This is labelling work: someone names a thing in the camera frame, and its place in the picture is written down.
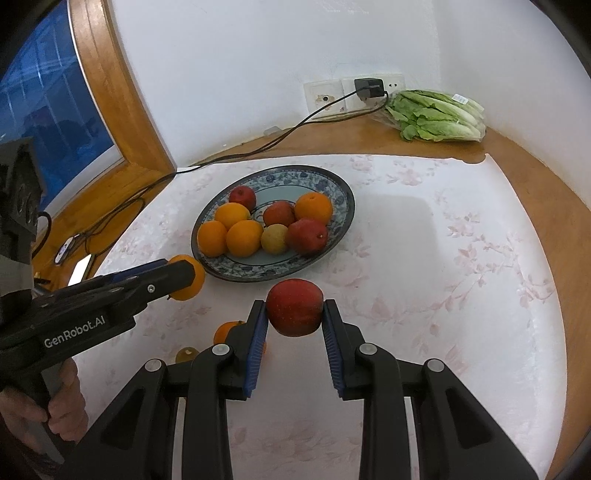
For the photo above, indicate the orange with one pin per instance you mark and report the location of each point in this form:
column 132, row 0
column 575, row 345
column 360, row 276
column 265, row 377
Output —
column 232, row 215
column 314, row 208
column 212, row 237
column 226, row 332
column 244, row 237
column 196, row 281

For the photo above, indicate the blue window pane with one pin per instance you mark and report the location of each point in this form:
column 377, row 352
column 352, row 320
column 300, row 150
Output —
column 55, row 92

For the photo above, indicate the white round-port wall socket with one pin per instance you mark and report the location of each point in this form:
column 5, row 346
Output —
column 323, row 99

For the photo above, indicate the small grey block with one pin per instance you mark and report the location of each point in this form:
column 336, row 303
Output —
column 272, row 130

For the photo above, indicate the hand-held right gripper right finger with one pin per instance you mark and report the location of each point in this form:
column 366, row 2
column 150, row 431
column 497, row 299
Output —
column 333, row 350

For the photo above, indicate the person's left hand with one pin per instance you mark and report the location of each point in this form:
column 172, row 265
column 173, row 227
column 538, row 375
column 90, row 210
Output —
column 69, row 406

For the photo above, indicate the white floral tablecloth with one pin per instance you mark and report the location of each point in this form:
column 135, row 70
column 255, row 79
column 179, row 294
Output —
column 438, row 254

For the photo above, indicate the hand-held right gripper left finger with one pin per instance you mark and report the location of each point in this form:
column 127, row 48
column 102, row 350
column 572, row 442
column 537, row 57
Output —
column 258, row 350

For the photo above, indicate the blue patterned ceramic plate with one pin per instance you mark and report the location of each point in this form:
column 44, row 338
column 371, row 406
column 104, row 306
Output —
column 277, row 268

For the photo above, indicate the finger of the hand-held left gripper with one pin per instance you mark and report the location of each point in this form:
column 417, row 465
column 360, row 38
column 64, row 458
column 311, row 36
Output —
column 152, row 288
column 138, row 268

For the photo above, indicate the wooden window frame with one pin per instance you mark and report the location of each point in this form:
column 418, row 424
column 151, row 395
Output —
column 115, row 92

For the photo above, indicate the black charger plug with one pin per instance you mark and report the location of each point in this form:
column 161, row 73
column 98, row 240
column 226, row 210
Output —
column 368, row 87

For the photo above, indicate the red apple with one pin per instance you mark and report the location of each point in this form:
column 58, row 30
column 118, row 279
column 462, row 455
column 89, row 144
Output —
column 242, row 197
column 307, row 236
column 278, row 213
column 294, row 307

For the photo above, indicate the small yellow-green pear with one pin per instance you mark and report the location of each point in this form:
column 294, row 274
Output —
column 187, row 354
column 275, row 238

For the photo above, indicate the white power wall socket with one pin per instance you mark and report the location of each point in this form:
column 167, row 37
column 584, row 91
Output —
column 395, row 85

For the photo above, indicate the white lit phone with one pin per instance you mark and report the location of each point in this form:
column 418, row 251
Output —
column 81, row 270

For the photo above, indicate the bagged green lettuce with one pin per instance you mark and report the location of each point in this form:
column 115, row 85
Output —
column 434, row 115

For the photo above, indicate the small dark white-edged device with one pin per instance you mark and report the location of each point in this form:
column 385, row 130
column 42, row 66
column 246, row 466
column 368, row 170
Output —
column 64, row 250

